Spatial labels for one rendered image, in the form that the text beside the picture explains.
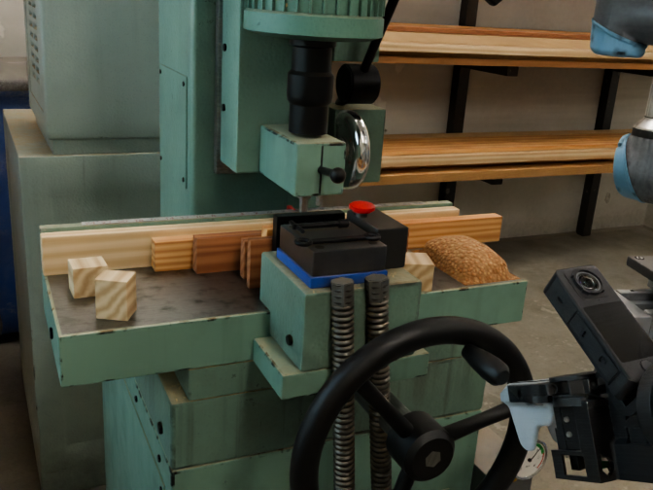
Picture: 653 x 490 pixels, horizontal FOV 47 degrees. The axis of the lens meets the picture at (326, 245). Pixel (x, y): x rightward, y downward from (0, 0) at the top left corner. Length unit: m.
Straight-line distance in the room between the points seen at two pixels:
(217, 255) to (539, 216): 3.57
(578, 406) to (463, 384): 0.44
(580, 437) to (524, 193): 3.70
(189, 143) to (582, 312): 0.70
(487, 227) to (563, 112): 3.19
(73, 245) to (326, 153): 0.33
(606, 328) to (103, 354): 0.50
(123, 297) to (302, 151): 0.29
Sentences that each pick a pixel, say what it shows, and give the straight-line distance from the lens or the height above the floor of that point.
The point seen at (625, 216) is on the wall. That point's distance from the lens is 4.90.
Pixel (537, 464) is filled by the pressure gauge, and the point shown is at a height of 0.65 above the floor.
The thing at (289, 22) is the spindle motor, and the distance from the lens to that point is 0.90.
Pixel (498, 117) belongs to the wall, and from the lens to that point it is 4.06.
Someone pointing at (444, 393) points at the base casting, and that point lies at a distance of 1.04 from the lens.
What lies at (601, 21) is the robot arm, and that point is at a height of 1.24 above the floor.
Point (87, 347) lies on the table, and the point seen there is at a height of 0.88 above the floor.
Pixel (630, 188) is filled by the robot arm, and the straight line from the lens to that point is 1.45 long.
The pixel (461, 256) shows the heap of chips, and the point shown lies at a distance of 1.02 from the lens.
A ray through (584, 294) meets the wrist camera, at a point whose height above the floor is 1.04.
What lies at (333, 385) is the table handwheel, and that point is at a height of 0.90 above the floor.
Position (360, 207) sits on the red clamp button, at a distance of 0.84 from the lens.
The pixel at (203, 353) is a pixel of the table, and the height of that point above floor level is 0.86.
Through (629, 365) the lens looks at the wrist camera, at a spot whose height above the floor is 1.00.
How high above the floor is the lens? 1.25
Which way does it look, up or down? 19 degrees down
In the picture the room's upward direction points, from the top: 4 degrees clockwise
